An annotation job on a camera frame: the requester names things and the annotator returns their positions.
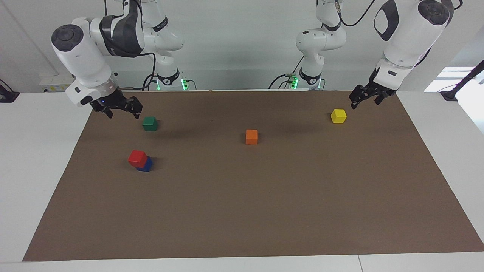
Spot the red cube block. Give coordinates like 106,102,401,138
128,150,148,168

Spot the blue cube block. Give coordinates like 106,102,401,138
136,156,154,173

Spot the black table clamp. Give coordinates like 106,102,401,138
0,79,20,103

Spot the brown table mat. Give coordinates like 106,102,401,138
22,90,484,262

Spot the black right base cable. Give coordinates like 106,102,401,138
142,73,158,91

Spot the black base cable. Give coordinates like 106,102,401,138
142,73,158,91
268,56,304,90

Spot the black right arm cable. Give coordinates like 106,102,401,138
120,52,157,91

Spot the black left base cable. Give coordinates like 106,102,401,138
268,56,304,90

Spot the black camera stand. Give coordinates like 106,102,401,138
441,60,484,102

